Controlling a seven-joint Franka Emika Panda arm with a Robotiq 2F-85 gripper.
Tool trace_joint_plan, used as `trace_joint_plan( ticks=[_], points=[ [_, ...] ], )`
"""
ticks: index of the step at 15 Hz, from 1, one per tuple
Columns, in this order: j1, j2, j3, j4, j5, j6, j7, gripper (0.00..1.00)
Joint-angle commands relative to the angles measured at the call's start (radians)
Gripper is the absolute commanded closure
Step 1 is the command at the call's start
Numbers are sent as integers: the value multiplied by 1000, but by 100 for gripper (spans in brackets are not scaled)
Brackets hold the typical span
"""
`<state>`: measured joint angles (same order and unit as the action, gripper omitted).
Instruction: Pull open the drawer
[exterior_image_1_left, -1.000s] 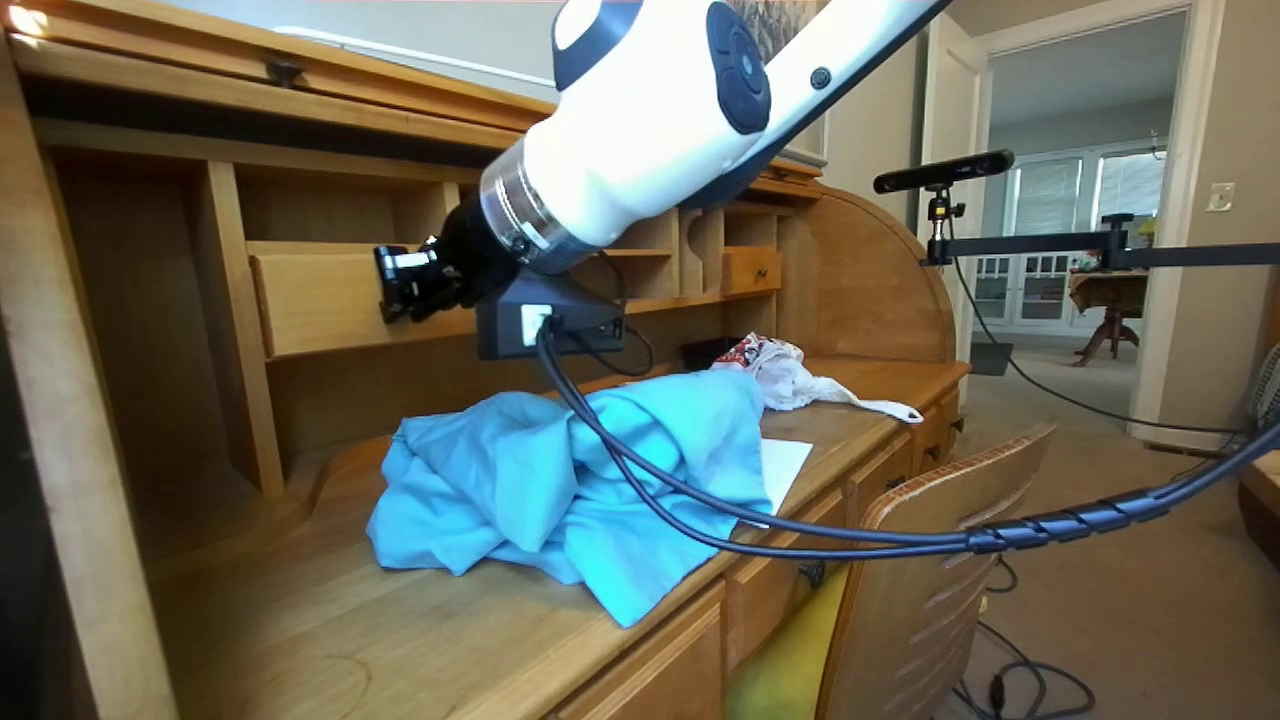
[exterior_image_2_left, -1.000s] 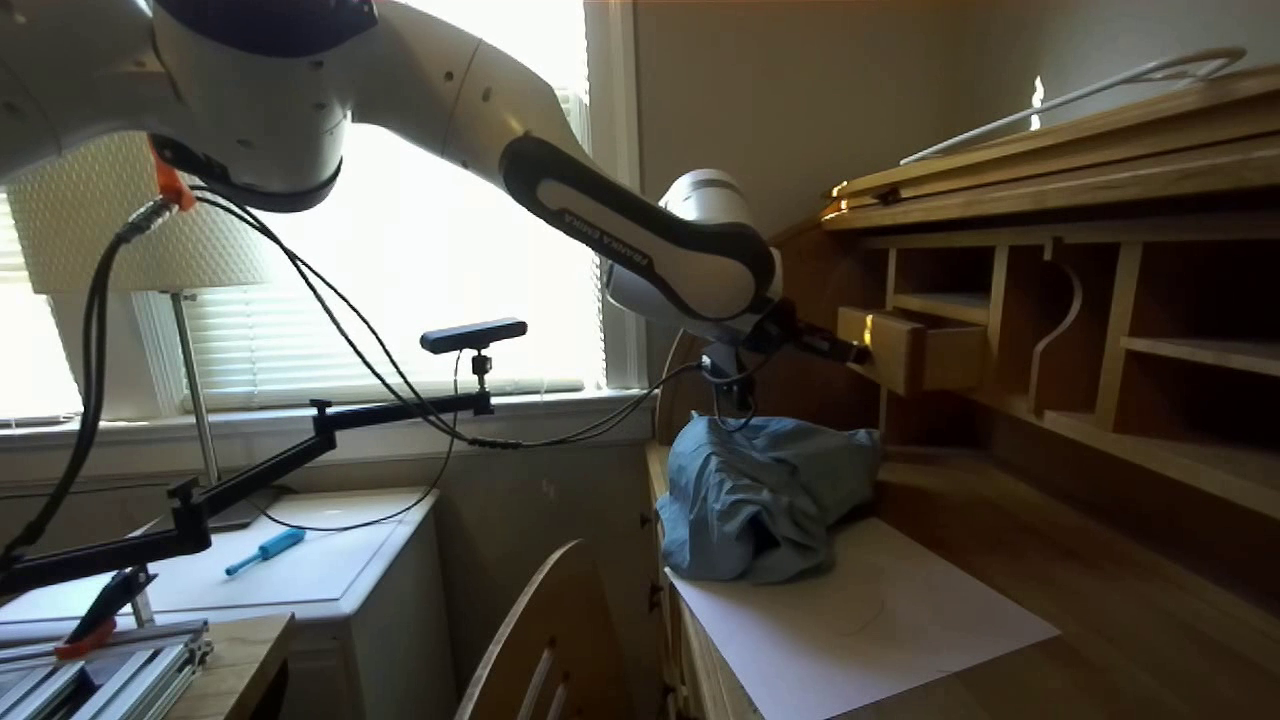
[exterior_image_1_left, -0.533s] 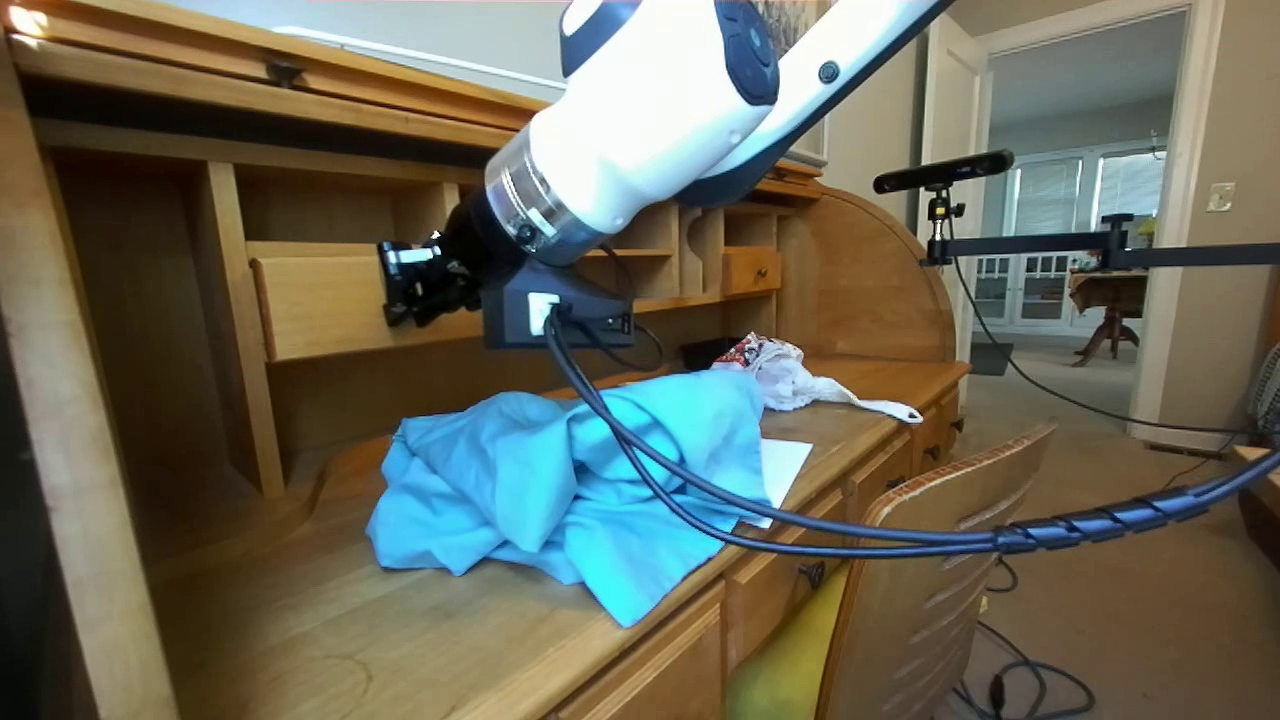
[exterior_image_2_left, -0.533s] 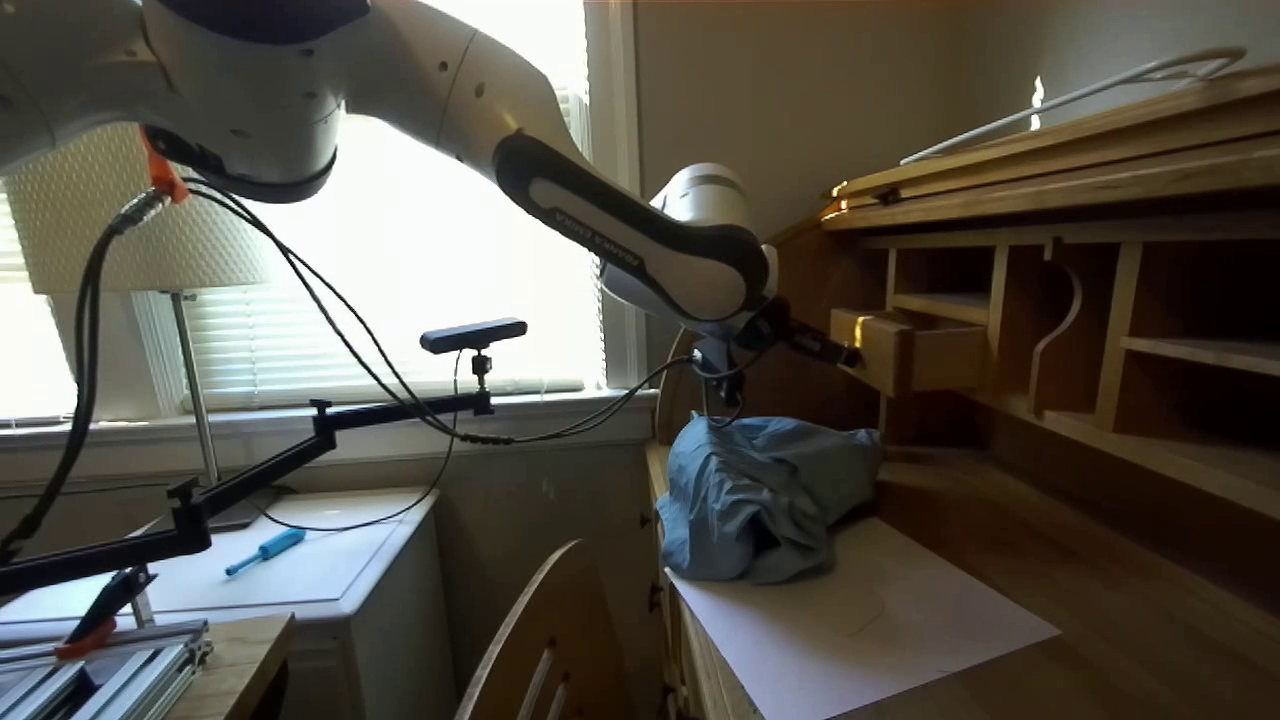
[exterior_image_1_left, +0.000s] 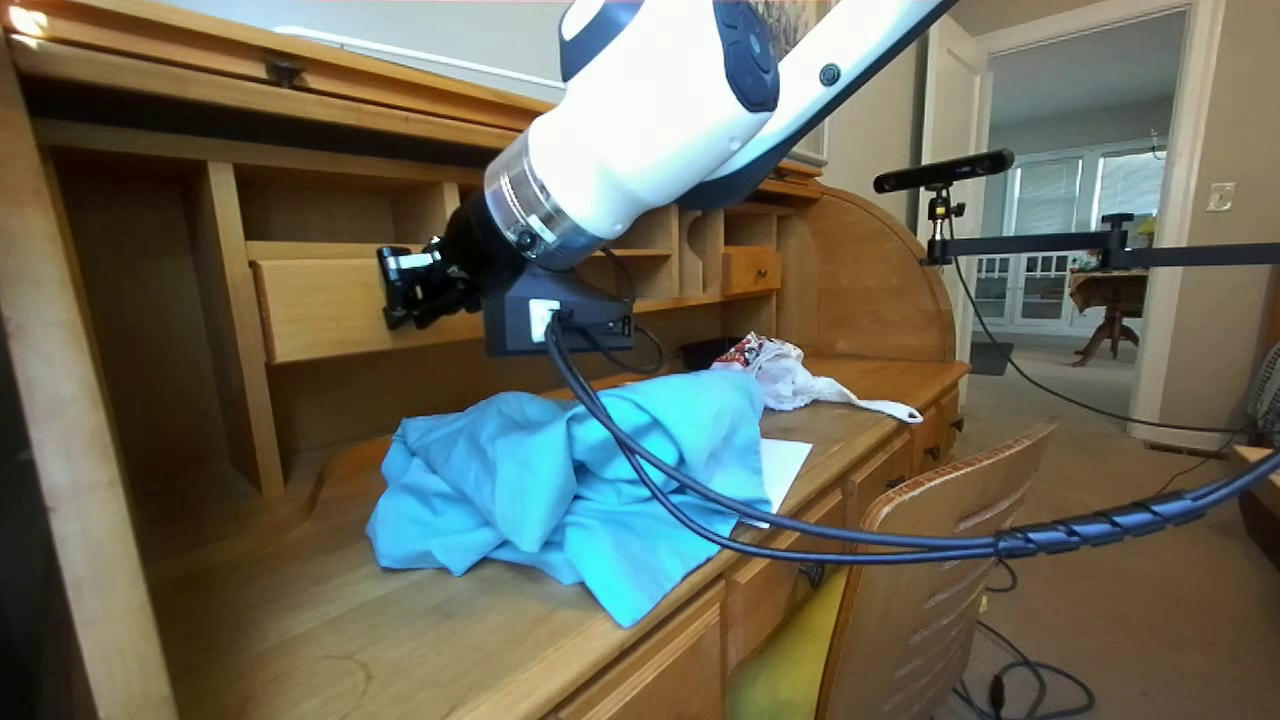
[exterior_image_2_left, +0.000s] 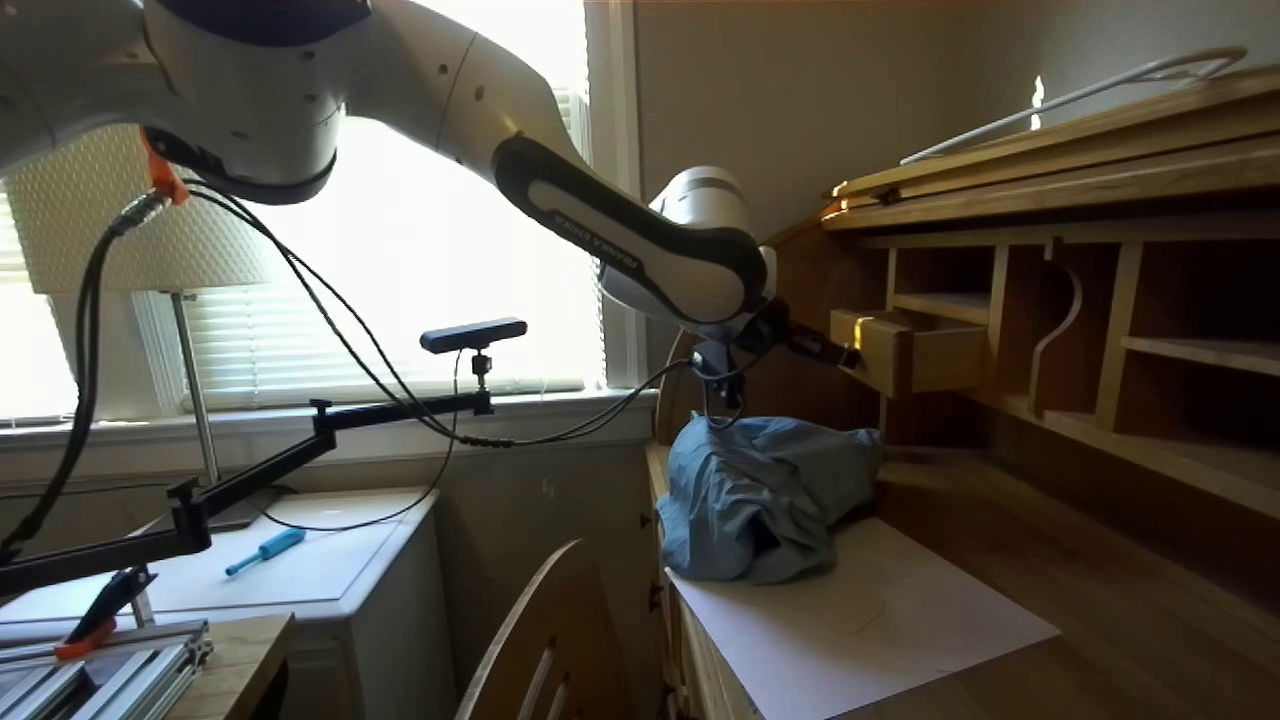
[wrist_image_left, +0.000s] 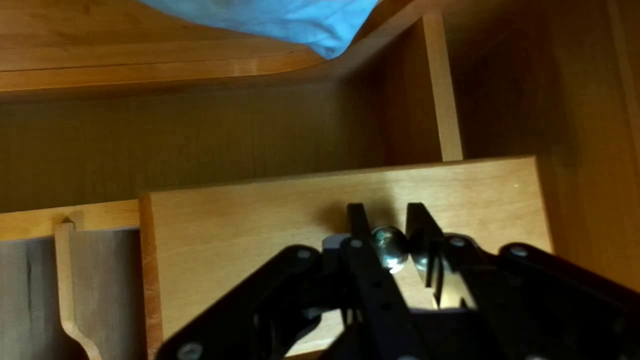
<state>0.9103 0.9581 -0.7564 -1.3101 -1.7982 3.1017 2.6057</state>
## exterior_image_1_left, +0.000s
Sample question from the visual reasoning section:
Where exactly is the yellow-green seat cushion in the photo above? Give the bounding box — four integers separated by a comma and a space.
719, 568, 851, 720

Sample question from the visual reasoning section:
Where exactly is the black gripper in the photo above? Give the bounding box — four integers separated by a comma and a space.
378, 193, 532, 333

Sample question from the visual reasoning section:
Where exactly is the black floor cable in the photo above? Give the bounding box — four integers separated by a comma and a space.
949, 552, 1102, 720

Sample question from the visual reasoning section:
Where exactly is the dark pedestal table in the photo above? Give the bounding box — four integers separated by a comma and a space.
1068, 266, 1151, 366

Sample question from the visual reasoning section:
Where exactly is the wooden desk front drawer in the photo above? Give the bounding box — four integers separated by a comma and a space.
914, 391, 967, 473
719, 482, 856, 672
843, 422, 930, 536

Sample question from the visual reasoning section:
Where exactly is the black floor bin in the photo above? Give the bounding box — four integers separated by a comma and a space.
967, 337, 1017, 381

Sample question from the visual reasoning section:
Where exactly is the small wooden drawer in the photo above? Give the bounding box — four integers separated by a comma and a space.
248, 234, 492, 366
719, 240, 788, 299

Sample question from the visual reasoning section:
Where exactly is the white paper sheet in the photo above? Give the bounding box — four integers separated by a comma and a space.
757, 434, 817, 532

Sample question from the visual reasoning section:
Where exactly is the black tripod stand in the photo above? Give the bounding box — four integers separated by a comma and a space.
972, 140, 1178, 337

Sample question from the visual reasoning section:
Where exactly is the thin black camera cable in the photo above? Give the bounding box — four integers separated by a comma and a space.
949, 254, 1252, 441

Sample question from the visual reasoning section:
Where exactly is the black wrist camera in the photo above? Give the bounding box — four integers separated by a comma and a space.
480, 259, 642, 360

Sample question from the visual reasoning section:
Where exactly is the white patterned cloth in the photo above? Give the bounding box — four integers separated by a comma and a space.
712, 333, 930, 430

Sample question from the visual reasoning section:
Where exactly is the black bar camera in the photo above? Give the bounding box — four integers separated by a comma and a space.
871, 147, 1021, 199

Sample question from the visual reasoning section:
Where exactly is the wooden chair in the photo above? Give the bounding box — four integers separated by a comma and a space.
811, 421, 1059, 720

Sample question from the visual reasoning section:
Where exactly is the wooden roll-top desk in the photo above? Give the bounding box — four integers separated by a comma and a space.
0, 0, 972, 720

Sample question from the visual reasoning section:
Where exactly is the blue cloth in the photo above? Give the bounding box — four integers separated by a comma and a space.
365, 366, 778, 630

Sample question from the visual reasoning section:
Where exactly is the brown wooden furniture piece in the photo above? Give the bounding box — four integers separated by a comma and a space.
1230, 441, 1280, 571

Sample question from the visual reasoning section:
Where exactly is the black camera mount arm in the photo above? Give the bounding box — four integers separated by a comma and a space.
919, 186, 1280, 271

